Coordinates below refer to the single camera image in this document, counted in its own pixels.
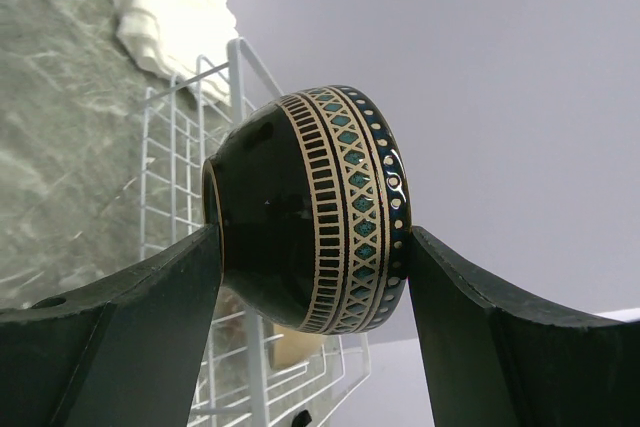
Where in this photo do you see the black patterned bowl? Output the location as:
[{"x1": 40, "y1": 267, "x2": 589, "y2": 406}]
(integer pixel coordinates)
[{"x1": 202, "y1": 85, "x2": 412, "y2": 335}]

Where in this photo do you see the white folded cloth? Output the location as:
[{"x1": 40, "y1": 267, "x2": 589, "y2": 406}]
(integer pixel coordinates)
[{"x1": 112, "y1": 0, "x2": 238, "y2": 79}]

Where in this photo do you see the beige speckled bowl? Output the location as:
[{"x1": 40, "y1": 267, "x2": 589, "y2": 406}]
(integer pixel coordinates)
[{"x1": 266, "y1": 324, "x2": 327, "y2": 371}]

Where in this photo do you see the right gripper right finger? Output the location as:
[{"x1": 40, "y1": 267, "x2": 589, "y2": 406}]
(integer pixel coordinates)
[{"x1": 409, "y1": 227, "x2": 639, "y2": 426}]

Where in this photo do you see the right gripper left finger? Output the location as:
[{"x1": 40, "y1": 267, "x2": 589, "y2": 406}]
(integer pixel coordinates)
[{"x1": 1, "y1": 226, "x2": 221, "y2": 426}]

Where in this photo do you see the white wire dish rack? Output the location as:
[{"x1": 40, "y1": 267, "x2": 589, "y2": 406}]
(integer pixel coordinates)
[{"x1": 139, "y1": 38, "x2": 371, "y2": 426}]

